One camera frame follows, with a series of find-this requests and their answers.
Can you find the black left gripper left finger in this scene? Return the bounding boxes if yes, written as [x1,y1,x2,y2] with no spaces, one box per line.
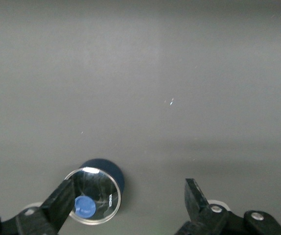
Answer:
[0,180,75,235]

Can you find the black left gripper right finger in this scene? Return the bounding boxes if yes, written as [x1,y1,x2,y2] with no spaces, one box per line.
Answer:
[174,178,281,235]

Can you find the glass lid with blue knob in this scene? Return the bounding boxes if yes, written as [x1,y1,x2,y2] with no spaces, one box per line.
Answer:
[65,167,122,225]

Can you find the dark grey table mat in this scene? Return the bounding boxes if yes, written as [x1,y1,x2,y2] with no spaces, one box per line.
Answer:
[0,0,281,235]

